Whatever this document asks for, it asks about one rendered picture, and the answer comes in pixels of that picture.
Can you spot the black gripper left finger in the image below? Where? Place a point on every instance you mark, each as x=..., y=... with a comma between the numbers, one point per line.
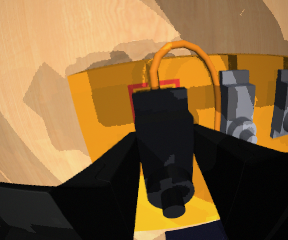
x=99, y=203

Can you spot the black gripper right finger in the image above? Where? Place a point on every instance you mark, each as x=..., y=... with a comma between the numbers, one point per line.
x=248, y=183

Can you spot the orange flat deck plate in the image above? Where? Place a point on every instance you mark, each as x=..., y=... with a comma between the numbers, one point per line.
x=254, y=107

